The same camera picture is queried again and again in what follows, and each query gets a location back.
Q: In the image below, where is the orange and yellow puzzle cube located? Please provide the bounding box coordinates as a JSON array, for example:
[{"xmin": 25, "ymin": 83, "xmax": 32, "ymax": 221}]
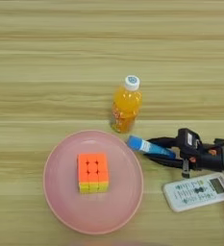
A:
[{"xmin": 77, "ymin": 152, "xmax": 110, "ymax": 194}]

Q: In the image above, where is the orange juice bottle white cap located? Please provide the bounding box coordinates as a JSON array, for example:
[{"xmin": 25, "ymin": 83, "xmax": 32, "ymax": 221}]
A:
[{"xmin": 110, "ymin": 75, "xmax": 143, "ymax": 135}]

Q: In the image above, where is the pink round plate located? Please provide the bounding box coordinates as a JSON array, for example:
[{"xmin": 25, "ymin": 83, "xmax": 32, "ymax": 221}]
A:
[{"xmin": 42, "ymin": 129, "xmax": 145, "ymax": 235}]

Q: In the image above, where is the blue glue stick tube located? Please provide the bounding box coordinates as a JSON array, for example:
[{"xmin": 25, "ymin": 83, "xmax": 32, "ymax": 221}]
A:
[{"xmin": 126, "ymin": 135, "xmax": 177, "ymax": 160}]

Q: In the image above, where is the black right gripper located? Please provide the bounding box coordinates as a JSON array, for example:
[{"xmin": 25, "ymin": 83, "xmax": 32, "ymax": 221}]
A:
[{"xmin": 144, "ymin": 136, "xmax": 224, "ymax": 179}]

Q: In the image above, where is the small black box white label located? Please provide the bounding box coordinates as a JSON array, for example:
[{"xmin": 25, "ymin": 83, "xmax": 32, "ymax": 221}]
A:
[{"xmin": 176, "ymin": 128, "xmax": 202, "ymax": 158}]

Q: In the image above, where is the white remote control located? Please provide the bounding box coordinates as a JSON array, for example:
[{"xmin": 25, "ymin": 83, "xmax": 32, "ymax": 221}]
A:
[{"xmin": 162, "ymin": 172, "xmax": 224, "ymax": 213}]

